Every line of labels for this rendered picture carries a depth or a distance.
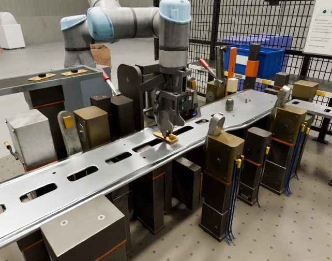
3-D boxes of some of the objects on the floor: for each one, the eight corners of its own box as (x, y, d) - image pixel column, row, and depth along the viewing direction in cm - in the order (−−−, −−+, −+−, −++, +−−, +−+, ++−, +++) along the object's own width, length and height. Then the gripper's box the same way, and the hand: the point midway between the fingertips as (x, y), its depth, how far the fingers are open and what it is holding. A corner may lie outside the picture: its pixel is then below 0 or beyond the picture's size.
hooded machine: (18, 47, 981) (9, 12, 924) (27, 48, 953) (18, 12, 897) (0, 49, 926) (-11, 12, 870) (9, 50, 899) (-2, 12, 842)
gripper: (172, 72, 58) (169, 149, 68) (200, 67, 64) (194, 138, 74) (149, 66, 63) (150, 138, 73) (177, 61, 69) (174, 128, 79)
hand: (166, 130), depth 75 cm, fingers closed, pressing on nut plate
